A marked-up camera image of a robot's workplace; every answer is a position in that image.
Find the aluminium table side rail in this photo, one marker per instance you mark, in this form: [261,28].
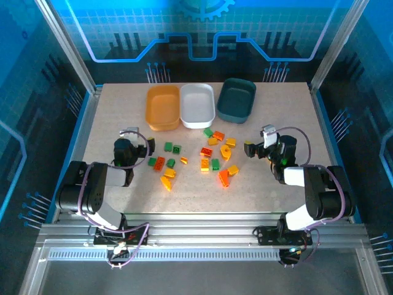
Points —
[314,92]
[91,103]

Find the aluminium mounting rail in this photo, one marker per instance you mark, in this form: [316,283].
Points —
[199,230]

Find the yellow lego brick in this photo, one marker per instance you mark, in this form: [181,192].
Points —
[231,142]
[204,164]
[169,173]
[233,170]
[212,141]

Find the orange plastic container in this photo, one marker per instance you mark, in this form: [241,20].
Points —
[162,106]

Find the small orange lego piece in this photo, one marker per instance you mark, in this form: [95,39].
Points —
[183,160]

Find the orange two-by-three lego brick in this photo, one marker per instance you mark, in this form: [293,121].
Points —
[219,135]

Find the yellow rounded lego piece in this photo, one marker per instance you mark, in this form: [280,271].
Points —
[226,152]

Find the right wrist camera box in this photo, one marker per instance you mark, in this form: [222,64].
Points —
[268,130]

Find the white plastic container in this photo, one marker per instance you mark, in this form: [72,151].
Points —
[196,104]

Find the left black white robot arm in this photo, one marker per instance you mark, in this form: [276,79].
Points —
[98,196]

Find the dark teal plastic container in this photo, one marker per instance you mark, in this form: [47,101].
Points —
[235,99]

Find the long orange sloped lego brick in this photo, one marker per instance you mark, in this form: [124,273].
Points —
[224,178]

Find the green lego brick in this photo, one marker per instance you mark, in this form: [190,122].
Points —
[208,132]
[215,164]
[170,163]
[176,149]
[168,146]
[152,161]

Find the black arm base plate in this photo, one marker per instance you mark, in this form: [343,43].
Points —
[101,240]
[267,236]

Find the orange two-by-two lego brick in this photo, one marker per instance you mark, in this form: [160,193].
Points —
[206,151]

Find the aluminium frame post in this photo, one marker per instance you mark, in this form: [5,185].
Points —
[68,46]
[336,46]

